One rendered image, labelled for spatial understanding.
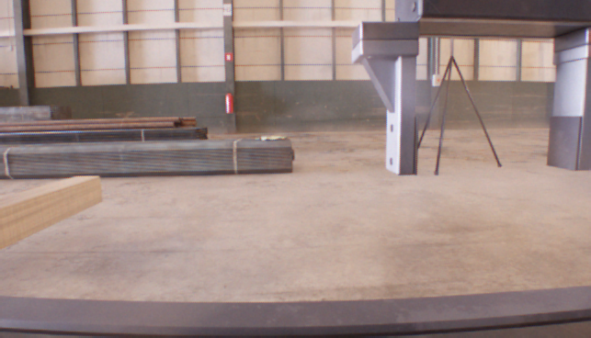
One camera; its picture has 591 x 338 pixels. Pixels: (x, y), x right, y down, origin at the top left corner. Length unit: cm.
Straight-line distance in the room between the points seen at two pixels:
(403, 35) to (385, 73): 3
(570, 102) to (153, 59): 954
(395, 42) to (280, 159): 192
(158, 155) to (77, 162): 60
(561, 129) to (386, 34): 16
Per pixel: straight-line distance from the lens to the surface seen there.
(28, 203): 104
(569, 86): 29
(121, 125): 462
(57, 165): 266
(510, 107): 1127
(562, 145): 29
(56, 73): 1104
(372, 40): 20
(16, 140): 447
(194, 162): 218
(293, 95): 861
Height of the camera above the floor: 39
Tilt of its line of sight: 7 degrees down
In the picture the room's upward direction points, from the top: 1 degrees counter-clockwise
